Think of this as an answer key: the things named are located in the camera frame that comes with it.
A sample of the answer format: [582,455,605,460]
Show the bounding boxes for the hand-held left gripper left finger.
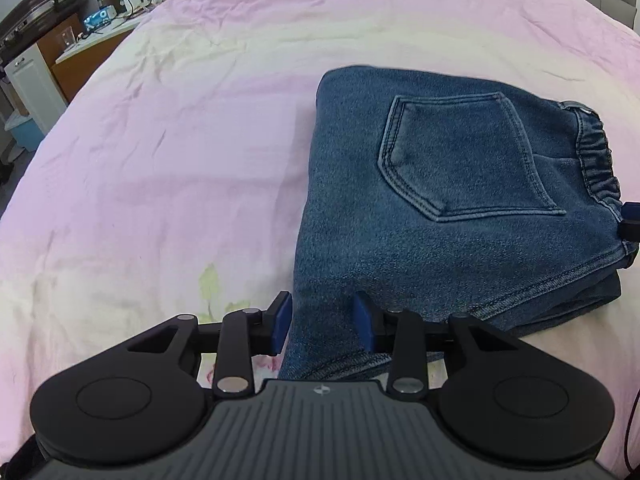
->
[127,290,294,398]

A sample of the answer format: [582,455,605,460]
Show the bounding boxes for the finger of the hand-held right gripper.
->
[619,201,640,247]

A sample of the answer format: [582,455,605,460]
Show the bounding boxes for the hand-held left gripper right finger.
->
[352,291,518,397]

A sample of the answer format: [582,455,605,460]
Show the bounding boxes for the blue denim pants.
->
[277,64,640,383]

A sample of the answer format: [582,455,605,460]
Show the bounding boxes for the pink floral bed sheet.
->
[0,0,640,473]

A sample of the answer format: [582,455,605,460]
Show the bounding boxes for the blue storage bin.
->
[5,110,49,154]

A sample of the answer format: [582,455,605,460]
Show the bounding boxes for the wooden desk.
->
[36,2,153,106]

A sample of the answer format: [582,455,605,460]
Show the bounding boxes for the white cabinet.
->
[4,42,69,133]

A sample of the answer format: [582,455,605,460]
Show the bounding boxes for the dark brown suitcase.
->
[0,0,87,52]

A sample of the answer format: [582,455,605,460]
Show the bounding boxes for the black cable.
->
[622,387,640,480]

